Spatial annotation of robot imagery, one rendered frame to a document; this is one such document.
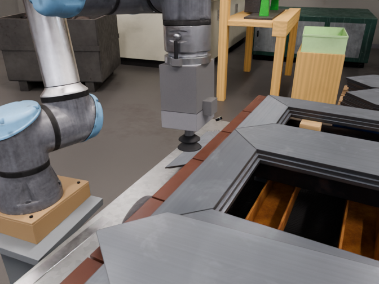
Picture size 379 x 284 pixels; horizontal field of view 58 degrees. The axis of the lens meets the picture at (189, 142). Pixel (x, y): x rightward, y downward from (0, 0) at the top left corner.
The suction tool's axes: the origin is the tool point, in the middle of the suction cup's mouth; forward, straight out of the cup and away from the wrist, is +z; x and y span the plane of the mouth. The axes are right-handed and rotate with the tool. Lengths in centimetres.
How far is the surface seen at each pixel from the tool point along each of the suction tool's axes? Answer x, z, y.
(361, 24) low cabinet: -46, 7, 496
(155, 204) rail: 6.5, 12.2, -2.0
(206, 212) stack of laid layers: -4.2, 11.1, -2.8
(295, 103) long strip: -11, 7, 62
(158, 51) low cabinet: 212, 38, 386
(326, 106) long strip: -21, 8, 63
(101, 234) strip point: 9.5, 11.0, -15.0
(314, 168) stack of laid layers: -20.6, 11.4, 23.4
